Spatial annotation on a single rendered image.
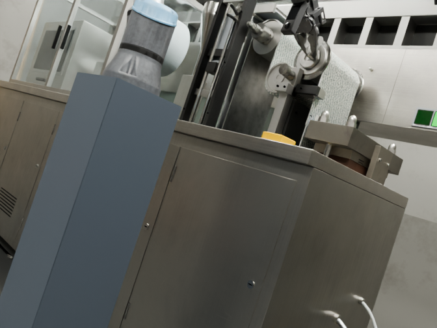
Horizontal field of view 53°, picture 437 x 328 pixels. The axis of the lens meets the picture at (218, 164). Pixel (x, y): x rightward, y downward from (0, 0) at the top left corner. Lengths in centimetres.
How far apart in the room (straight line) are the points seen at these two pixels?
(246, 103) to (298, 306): 90
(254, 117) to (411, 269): 143
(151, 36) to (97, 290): 63
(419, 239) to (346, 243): 149
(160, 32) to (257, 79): 81
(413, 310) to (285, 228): 178
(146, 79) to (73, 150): 24
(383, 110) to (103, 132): 112
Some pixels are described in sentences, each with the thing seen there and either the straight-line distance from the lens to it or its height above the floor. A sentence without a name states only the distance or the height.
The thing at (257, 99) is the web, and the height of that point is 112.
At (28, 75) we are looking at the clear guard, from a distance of 301.
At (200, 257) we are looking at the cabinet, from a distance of 133.
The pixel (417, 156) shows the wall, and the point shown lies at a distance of 296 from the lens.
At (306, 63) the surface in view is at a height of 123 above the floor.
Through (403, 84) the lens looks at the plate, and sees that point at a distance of 179.
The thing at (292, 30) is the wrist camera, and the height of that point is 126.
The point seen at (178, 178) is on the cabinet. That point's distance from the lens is 146.
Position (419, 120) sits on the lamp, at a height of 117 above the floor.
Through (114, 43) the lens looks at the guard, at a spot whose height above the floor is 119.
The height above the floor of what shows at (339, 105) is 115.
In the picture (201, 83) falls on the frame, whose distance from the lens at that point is 174.
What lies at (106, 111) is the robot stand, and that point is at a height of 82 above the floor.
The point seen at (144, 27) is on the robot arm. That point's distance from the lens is 113.
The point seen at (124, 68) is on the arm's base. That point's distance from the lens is 110.
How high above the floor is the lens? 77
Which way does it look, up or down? 1 degrees up
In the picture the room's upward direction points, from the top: 18 degrees clockwise
